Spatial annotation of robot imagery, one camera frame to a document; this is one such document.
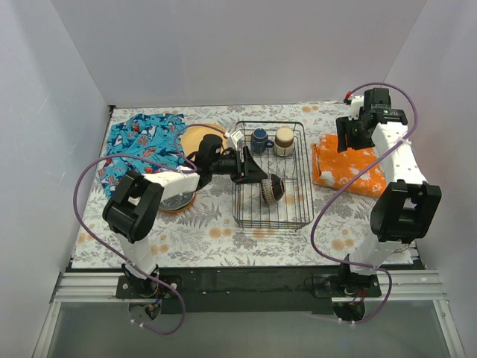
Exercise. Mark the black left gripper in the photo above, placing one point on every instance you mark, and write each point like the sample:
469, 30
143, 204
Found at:
242, 165

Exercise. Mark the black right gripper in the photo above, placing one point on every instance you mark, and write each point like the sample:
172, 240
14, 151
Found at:
345, 133

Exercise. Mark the dark brown patterned bowl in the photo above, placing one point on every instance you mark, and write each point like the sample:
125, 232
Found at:
272, 189

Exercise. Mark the dark blue mug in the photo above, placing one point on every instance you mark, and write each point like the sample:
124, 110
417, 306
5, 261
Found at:
260, 142

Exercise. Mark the beige brown ceramic cup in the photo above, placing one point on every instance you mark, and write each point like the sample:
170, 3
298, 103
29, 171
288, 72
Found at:
284, 142

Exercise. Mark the black wire dish rack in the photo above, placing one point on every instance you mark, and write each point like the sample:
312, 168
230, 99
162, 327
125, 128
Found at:
285, 201

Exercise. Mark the yellow round plate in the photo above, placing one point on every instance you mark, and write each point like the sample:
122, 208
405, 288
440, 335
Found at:
192, 137

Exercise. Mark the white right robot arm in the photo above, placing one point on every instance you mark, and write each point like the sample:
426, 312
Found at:
405, 209

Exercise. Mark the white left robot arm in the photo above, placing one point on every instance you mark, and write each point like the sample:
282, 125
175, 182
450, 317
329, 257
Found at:
132, 210

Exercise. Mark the floral patterned table mat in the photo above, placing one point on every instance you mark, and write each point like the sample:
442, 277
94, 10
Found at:
206, 234

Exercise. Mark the orange white folded cloth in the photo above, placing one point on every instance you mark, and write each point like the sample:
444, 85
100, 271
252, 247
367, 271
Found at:
334, 170

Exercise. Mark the blue shark print cloth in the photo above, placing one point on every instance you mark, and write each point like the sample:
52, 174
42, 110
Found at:
149, 136

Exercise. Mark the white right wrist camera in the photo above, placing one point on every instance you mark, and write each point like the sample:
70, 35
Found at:
355, 103

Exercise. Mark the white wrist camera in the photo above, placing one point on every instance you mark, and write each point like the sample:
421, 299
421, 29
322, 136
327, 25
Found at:
355, 103
234, 140

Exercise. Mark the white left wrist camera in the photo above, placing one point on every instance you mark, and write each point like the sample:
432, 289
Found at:
234, 140

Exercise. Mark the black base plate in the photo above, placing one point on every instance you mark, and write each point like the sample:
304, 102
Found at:
265, 289

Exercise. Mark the aluminium frame rail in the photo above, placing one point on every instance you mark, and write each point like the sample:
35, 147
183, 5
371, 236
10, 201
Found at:
101, 286

